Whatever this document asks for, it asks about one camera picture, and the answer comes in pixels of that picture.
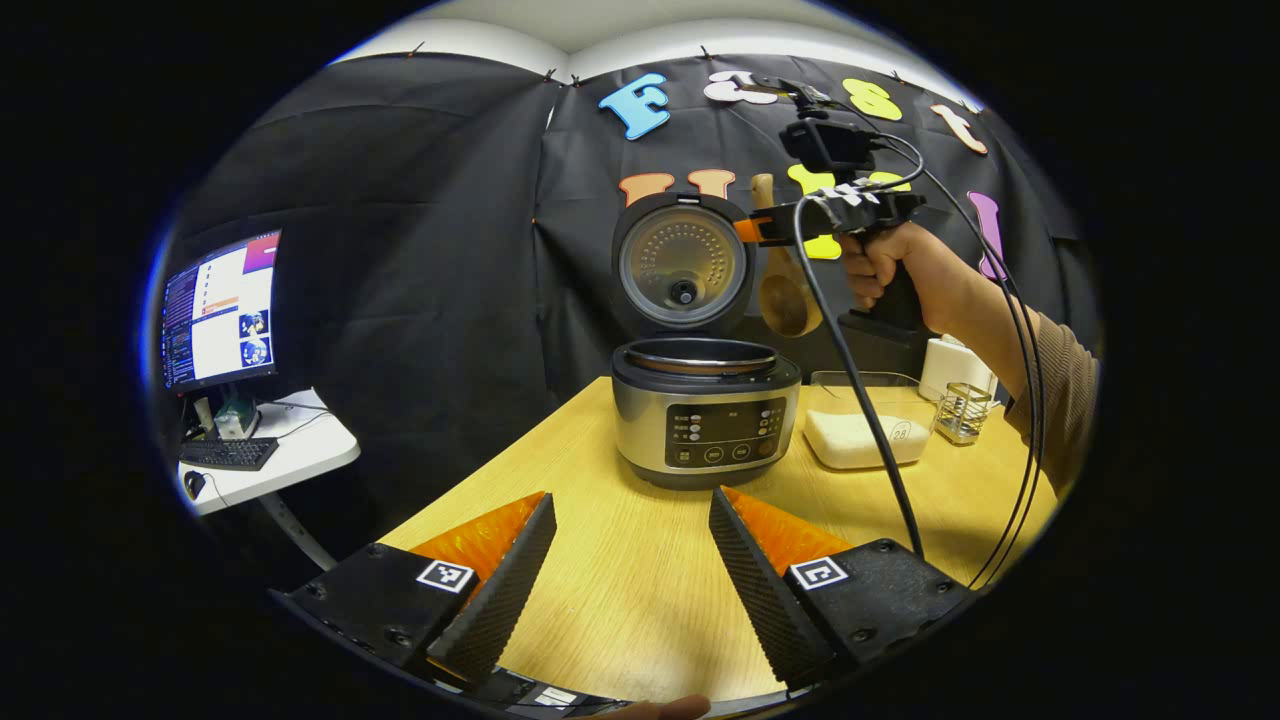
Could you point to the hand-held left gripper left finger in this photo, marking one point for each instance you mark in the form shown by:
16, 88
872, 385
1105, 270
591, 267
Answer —
495, 600

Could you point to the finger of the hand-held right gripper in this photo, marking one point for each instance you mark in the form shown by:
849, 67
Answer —
748, 230

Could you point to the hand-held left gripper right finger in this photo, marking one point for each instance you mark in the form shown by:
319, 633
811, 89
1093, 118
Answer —
765, 600

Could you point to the wooden spoon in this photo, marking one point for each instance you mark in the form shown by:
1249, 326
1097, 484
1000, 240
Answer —
785, 300

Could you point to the black and silver rice cooker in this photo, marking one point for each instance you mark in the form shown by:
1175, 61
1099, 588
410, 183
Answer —
640, 420

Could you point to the clear plastic container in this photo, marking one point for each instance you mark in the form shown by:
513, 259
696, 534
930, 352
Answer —
870, 392

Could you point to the white toaster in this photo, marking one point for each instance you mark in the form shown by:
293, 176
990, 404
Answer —
945, 365

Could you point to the white side table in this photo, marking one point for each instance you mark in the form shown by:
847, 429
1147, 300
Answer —
300, 450

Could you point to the black keyboard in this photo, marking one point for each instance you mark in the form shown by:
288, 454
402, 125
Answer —
230, 453

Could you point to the small pale green box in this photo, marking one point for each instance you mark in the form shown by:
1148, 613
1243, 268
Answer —
236, 418

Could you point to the black computer mouse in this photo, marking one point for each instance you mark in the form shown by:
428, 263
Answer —
194, 485

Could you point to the computer monitor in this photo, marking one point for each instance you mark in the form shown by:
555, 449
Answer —
225, 310

